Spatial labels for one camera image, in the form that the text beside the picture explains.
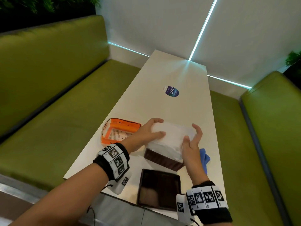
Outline person's left hand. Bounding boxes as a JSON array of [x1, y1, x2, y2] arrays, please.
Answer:
[[120, 118, 166, 154]]

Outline person's right hand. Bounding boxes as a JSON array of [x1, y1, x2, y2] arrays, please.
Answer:
[[181, 123, 210, 186]]

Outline blue cleaning cloth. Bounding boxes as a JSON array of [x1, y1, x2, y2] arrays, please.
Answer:
[[199, 148, 211, 176]]

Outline orange plastic tissue pack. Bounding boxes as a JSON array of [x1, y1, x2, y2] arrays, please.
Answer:
[[101, 118, 142, 146]]

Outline white tissues stack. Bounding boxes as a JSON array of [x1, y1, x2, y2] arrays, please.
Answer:
[[147, 122, 197, 163]]

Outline brown woven tissue box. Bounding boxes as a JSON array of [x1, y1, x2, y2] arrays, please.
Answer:
[[143, 148, 185, 172]]

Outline brown tissue box bottom lid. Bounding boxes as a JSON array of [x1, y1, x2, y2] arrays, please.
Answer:
[[137, 169, 182, 212]]

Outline person's left forearm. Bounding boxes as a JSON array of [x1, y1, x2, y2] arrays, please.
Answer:
[[9, 163, 110, 226]]

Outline black marker wristband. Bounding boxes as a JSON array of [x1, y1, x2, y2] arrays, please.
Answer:
[[93, 142, 130, 182], [186, 180, 233, 225]]

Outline round purple sticker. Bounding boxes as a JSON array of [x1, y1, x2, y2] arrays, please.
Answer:
[[163, 86, 180, 98]]

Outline green upholstered bench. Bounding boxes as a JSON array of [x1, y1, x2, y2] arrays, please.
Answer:
[[209, 71, 301, 226], [0, 15, 141, 192]]

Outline level white light strip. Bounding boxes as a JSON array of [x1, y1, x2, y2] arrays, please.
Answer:
[[207, 74, 252, 90], [108, 41, 151, 58]]

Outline upright white light strip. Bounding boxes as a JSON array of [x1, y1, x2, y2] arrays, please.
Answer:
[[188, 0, 219, 62]]

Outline green leafy plants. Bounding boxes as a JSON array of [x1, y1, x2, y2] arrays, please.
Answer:
[[0, 0, 102, 14], [284, 51, 301, 90]]

